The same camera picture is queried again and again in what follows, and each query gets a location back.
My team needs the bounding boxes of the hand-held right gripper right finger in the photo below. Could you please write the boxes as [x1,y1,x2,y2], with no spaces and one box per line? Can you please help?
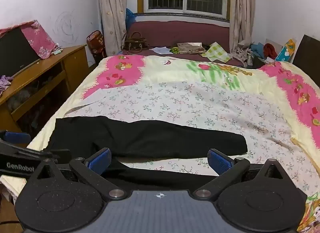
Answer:
[193,148,297,200]

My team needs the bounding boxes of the white papers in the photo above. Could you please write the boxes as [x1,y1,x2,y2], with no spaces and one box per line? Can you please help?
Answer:
[150,46,172,55]

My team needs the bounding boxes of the blue plastic bag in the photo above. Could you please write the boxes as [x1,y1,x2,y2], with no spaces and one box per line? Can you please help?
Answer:
[125,8,137,32]

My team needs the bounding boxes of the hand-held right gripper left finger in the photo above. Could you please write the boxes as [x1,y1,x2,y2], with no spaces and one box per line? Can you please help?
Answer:
[27,147,126,200]

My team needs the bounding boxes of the dark brown board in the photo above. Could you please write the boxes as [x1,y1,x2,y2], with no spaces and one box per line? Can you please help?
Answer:
[292,34,320,70]

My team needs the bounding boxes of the beige curtain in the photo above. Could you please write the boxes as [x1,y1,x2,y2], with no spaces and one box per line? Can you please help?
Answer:
[97,0,129,57]
[229,0,256,53]

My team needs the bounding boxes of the red cloth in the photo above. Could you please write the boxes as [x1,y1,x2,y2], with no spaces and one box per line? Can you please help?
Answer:
[263,43,278,60]

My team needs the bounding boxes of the black television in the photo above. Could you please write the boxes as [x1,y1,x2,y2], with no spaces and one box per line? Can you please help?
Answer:
[0,27,41,78]

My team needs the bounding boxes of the cream bed skirt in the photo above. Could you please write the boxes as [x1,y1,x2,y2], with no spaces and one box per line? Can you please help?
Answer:
[0,175,27,198]

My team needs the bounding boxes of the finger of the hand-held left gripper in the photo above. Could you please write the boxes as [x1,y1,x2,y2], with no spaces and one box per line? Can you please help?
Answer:
[0,130,31,146]

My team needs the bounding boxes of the colourful printed box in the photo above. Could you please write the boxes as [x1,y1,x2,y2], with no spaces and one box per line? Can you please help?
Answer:
[275,38,297,63]

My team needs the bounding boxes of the pile of clothes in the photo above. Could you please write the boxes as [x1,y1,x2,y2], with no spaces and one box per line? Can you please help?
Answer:
[231,42,265,68]

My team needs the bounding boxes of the maroon window seat cover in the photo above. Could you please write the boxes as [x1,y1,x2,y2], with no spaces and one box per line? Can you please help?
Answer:
[126,20,250,68]

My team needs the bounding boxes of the brown handbag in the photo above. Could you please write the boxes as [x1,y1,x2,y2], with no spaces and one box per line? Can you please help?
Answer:
[120,32,150,53]

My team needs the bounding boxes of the wooden tv cabinet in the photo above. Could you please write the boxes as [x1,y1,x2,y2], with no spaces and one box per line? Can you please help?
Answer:
[0,45,88,147]

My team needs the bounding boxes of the television with pink cover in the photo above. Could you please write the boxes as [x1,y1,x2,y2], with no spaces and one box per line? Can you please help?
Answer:
[0,20,60,60]

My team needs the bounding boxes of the grey cloth bundle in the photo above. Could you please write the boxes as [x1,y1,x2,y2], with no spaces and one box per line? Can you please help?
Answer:
[7,89,34,112]

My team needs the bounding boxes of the black pants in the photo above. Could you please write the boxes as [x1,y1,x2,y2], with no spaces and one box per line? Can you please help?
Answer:
[46,116,248,191]

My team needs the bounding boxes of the pink yellow cartoon bedsheet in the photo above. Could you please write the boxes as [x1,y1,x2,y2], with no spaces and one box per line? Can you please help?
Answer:
[0,55,320,233]

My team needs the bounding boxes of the purple cloth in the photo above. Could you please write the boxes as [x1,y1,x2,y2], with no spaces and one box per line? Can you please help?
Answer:
[0,75,14,97]

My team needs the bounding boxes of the white floral bedsheet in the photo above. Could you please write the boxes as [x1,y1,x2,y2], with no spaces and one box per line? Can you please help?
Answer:
[62,81,302,197]

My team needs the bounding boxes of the red bag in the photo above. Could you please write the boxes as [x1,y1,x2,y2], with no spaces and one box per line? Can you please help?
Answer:
[86,30,104,56]

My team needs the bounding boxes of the green checked cloth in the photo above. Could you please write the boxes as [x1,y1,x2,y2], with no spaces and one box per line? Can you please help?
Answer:
[201,42,232,63]

